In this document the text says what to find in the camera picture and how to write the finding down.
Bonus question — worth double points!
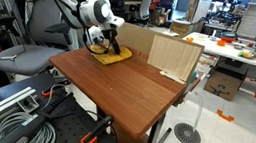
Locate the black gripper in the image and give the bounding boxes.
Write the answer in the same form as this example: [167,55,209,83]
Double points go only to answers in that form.
[93,22,125,56]

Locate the yellow towel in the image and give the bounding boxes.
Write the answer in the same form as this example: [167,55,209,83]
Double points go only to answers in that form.
[87,41,134,70]

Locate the large cardboard box red print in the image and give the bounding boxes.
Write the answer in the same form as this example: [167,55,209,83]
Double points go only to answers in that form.
[113,21,157,64]

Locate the white mesh office chair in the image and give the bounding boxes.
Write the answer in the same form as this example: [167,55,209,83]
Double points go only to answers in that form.
[131,0,155,27]

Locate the light wood panel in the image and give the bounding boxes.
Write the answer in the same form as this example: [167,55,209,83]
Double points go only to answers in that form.
[144,32,206,87]

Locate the stacked cardboard boxes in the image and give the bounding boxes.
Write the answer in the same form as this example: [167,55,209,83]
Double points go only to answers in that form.
[169,18,197,39]

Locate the black clamp orange grip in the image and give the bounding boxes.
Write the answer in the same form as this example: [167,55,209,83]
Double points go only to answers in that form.
[40,76,70,101]
[79,110,116,143]

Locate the grey padded chair with armrests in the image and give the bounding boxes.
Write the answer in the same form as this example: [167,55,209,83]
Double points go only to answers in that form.
[0,0,86,83]

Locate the white upright board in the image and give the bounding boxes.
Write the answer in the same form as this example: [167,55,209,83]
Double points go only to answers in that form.
[184,0,213,26]

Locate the aluminium profile with square end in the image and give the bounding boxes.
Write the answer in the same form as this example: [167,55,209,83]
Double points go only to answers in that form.
[15,93,42,114]

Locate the orange cup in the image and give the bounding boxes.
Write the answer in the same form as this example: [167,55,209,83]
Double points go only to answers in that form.
[216,39,227,48]

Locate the white work table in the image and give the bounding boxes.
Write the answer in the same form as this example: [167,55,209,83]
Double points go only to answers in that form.
[172,30,256,126]

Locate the round grille base white tube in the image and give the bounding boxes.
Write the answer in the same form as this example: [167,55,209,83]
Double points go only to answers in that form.
[172,88,210,143]

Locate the small cardboard box black print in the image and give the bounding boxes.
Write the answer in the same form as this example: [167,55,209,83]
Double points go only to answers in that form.
[202,63,247,104]

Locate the plate with food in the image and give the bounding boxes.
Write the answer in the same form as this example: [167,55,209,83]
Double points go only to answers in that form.
[237,49,256,61]

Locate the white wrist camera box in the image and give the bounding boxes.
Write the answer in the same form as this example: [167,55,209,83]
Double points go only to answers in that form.
[86,25,107,46]

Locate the metal desk leg frame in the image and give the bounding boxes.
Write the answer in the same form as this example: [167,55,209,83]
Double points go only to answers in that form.
[144,109,176,143]

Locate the grey cable bundle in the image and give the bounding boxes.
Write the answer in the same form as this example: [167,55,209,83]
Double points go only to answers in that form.
[0,108,60,143]

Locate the orange floor bracket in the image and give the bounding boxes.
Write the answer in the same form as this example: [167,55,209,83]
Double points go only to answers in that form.
[215,108,237,124]

